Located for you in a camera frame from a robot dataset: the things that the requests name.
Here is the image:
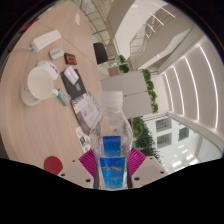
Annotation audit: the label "glass balustrade with handrail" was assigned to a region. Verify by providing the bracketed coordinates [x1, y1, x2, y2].
[79, 0, 118, 58]

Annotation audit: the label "printed paper flyer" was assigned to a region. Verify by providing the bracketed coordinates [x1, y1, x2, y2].
[74, 125, 91, 153]

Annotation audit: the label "clear blue-labelled water bottle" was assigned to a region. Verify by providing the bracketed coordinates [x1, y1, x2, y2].
[89, 90, 134, 191]

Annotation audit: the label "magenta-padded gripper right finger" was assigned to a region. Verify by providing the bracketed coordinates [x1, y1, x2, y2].
[126, 147, 169, 190]

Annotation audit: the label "white mug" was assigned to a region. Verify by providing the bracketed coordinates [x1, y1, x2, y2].
[20, 65, 59, 108]

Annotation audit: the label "orange and black box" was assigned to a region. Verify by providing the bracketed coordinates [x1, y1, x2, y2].
[64, 52, 78, 66]

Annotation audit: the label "white cabinet topped with plants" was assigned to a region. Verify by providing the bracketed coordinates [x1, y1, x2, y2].
[100, 68, 159, 119]

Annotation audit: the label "white power strip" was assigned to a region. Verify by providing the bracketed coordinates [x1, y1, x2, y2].
[30, 29, 62, 54]

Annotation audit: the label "black notebook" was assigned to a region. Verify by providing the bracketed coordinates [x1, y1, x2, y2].
[59, 68, 88, 100]

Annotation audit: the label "teal marker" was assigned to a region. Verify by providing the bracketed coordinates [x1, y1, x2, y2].
[56, 88, 71, 107]

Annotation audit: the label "small planters with plants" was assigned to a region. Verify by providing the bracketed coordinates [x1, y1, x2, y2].
[107, 54, 131, 77]

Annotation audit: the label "row of green hedge plants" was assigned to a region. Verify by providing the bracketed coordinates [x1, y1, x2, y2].
[131, 116, 161, 161]

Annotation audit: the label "ceiling light strips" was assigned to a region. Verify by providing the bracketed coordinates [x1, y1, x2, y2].
[163, 46, 221, 131]

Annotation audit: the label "small white packet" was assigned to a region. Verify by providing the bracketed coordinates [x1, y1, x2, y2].
[63, 65, 80, 85]

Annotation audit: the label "black chair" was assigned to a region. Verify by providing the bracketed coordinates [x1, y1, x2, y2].
[93, 42, 109, 65]

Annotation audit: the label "printed booklet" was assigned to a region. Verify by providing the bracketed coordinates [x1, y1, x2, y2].
[70, 92, 101, 134]

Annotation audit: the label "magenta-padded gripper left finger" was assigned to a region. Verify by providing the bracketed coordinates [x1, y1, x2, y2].
[57, 148, 100, 190]

